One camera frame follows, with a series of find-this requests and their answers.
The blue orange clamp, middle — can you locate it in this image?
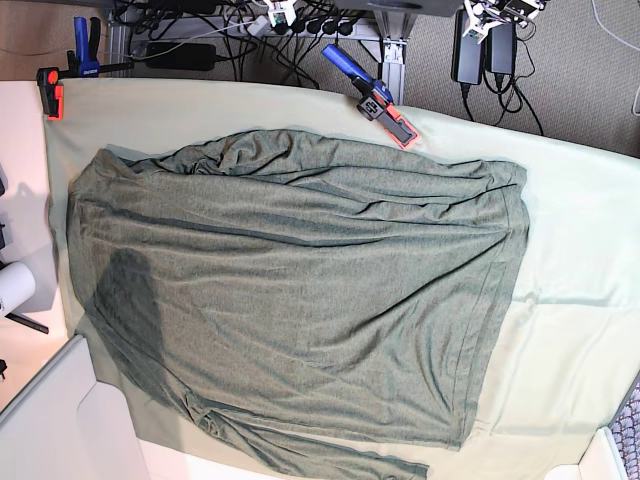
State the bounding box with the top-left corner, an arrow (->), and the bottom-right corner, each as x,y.
322,44 -> 418,149

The aluminium frame post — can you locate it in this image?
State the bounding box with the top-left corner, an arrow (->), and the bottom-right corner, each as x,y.
374,11 -> 417,105

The white paper roll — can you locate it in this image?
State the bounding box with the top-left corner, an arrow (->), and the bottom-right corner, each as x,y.
0,262 -> 36,317

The blue orange clamp, left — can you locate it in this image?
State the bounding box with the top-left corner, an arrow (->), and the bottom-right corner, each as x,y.
36,17 -> 134,120

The black power adapter, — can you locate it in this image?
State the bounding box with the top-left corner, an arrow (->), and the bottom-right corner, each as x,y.
451,10 -> 484,85
485,23 -> 517,75

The blue orange clamp, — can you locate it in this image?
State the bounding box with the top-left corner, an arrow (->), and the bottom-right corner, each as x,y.
36,17 -> 134,120
322,44 -> 418,149

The black power brick, left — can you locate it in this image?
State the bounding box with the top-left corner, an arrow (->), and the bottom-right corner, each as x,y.
144,42 -> 217,71

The green T-shirt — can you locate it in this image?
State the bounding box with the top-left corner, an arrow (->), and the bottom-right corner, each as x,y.
66,130 -> 529,479

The light green table cloth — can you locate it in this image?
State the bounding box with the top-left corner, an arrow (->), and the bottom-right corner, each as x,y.
44,79 -> 639,479

